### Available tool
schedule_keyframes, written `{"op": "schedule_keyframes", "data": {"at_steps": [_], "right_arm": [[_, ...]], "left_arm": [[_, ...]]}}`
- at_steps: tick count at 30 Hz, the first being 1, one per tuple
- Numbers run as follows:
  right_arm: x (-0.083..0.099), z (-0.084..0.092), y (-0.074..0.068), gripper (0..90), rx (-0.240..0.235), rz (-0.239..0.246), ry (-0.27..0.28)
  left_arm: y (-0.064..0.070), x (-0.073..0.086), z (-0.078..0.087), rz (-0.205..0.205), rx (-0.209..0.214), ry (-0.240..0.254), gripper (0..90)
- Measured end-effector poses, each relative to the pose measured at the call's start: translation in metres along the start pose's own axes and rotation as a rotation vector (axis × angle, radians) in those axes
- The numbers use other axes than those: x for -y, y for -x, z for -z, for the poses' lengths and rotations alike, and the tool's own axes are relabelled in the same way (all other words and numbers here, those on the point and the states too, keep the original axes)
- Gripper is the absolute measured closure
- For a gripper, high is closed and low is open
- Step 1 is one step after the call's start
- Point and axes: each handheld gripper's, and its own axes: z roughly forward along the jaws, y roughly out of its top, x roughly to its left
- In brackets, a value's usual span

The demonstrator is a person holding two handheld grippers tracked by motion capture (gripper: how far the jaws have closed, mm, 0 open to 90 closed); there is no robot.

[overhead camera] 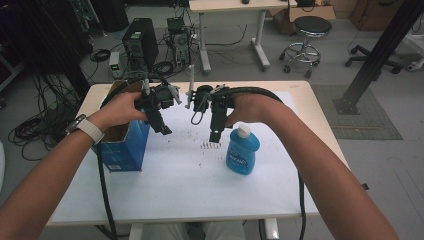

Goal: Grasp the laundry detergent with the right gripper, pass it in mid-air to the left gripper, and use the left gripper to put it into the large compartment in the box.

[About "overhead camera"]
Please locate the white power supply unit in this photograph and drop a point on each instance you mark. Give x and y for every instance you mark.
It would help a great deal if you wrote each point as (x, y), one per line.
(114, 65)

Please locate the white band wristwatch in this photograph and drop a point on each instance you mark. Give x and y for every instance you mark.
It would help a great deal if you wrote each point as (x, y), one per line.
(90, 128)

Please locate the brown cardboard carton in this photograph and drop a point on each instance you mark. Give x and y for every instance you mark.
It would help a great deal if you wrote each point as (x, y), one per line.
(373, 16)

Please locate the grey floor mat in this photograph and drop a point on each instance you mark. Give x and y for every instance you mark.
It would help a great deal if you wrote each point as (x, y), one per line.
(366, 126)

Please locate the white table mat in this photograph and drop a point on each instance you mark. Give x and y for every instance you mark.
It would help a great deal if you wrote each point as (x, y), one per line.
(186, 186)

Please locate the blue bottle with white cap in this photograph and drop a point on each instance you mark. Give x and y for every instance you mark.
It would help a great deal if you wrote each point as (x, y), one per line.
(242, 153)

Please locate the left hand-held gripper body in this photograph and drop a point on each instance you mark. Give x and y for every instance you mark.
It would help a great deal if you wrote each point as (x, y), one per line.
(163, 96)

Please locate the black round stool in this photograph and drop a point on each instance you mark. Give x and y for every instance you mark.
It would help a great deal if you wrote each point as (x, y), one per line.
(311, 26)

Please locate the dark curtain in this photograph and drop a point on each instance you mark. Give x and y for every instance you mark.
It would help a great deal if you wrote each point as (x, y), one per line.
(40, 40)

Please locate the open cardboard box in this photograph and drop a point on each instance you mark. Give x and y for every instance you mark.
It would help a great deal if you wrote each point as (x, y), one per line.
(310, 13)

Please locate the light desk with white legs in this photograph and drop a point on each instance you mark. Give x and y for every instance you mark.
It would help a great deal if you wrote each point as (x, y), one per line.
(233, 6)

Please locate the black computer tower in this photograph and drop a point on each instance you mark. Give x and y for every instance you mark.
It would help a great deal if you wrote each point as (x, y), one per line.
(141, 40)

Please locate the person's left hand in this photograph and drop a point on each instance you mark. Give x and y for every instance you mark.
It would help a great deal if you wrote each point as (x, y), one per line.
(118, 110)

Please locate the black office chair base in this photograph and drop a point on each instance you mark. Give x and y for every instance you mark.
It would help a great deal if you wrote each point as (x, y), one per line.
(366, 59)

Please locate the blue cardboard box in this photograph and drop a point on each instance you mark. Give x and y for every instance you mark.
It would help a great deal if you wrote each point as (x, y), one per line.
(128, 150)

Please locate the person's right hand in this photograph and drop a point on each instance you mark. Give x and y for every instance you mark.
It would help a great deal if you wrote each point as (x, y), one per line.
(255, 108)

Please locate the light wooden table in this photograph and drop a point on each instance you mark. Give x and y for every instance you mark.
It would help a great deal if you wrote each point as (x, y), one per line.
(310, 110)

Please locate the small open computer case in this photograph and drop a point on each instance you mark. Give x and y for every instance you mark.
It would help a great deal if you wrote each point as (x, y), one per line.
(180, 43)

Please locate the black metal post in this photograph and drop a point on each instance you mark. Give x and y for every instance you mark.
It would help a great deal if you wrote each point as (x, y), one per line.
(376, 56)

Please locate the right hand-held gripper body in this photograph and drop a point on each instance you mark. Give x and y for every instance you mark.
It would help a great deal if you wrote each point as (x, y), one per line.
(216, 98)

